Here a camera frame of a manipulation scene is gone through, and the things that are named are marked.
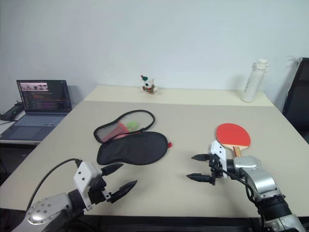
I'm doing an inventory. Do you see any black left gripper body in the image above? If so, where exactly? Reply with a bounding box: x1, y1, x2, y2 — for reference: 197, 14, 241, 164
87, 177, 113, 205

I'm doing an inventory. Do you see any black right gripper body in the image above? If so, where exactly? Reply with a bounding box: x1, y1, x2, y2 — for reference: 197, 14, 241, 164
208, 153, 225, 187

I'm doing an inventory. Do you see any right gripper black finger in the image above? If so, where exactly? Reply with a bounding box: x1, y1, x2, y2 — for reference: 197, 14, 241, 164
191, 154, 211, 162
185, 173, 214, 186

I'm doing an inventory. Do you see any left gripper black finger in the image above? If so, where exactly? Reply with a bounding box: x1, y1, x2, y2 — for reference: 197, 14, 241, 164
110, 179, 139, 204
100, 163, 124, 177

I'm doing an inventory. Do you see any red and black bag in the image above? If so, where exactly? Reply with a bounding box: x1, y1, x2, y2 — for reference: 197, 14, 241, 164
93, 109, 169, 166

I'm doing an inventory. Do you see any red table tennis paddle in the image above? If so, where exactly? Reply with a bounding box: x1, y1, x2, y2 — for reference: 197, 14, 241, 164
215, 123, 252, 158

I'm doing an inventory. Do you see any white water bottle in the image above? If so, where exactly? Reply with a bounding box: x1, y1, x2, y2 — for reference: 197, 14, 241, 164
241, 58, 270, 103

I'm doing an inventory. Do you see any white plush dog toy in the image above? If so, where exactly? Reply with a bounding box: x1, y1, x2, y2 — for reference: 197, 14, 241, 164
140, 74, 159, 96

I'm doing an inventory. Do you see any open grey laptop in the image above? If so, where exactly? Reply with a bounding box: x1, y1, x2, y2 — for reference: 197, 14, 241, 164
0, 79, 73, 142

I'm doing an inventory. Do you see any black office chair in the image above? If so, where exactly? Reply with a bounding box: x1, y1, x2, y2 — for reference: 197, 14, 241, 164
282, 57, 309, 144

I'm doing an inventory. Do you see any black handheld device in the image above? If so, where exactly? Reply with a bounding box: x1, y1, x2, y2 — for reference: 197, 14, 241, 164
0, 102, 25, 122

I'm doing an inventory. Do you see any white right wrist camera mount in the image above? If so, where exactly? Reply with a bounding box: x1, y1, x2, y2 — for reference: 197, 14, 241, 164
209, 140, 229, 180

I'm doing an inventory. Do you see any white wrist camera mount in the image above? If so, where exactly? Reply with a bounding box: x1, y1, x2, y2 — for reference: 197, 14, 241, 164
209, 140, 229, 180
73, 161, 103, 210

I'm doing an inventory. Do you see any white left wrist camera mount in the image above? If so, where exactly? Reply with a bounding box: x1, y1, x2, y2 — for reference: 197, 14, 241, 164
73, 161, 103, 210

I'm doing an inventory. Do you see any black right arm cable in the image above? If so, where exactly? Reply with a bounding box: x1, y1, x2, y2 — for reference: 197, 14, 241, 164
216, 168, 260, 206

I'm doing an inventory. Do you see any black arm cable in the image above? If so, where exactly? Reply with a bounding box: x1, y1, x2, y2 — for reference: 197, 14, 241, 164
216, 168, 260, 206
26, 158, 82, 212

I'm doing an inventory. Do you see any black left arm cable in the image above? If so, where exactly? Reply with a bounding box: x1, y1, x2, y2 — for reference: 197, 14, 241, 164
26, 158, 82, 212

